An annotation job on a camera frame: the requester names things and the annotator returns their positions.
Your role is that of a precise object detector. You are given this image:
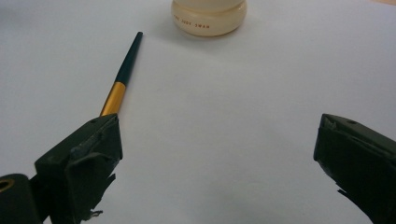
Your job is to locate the white table cover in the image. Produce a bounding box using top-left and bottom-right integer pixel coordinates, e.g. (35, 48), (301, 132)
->
(0, 0), (396, 224)

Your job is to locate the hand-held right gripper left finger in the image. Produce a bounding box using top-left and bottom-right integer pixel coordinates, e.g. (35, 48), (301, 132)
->
(34, 113), (124, 224)

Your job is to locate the cream round jar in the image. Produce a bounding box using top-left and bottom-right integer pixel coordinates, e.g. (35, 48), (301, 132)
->
(170, 0), (248, 38)

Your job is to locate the black and gold makeup brush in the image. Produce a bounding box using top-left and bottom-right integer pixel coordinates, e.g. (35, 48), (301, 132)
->
(99, 31), (145, 118)

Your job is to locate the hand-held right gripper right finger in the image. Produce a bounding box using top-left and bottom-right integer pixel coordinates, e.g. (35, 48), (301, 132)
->
(313, 113), (396, 224)

